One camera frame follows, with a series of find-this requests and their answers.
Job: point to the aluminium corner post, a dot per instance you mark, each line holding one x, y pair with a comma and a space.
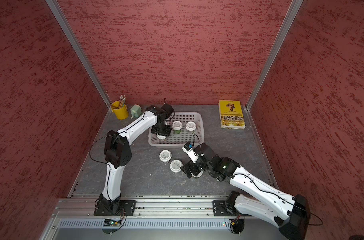
69, 33
280, 37

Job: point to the white perforated plastic basket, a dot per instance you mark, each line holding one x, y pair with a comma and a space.
175, 141

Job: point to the yellow book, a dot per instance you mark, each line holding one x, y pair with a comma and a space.
231, 115

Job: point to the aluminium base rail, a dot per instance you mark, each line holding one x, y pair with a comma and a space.
188, 207

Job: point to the left aluminium corner post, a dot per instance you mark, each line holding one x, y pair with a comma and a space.
69, 33

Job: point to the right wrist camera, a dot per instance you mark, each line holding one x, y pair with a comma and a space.
188, 148

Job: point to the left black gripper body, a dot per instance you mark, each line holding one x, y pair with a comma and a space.
161, 128

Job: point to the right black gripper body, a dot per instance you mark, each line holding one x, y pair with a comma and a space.
197, 167

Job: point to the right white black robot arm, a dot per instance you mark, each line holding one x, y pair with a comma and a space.
290, 214

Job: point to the yogurt cup green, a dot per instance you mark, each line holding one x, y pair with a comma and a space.
197, 173

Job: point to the right aluminium corner post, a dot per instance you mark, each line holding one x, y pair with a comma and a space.
280, 37

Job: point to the pencils bunch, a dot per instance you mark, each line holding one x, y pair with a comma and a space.
122, 101

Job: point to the yellow pencil cup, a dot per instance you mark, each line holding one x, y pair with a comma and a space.
120, 111

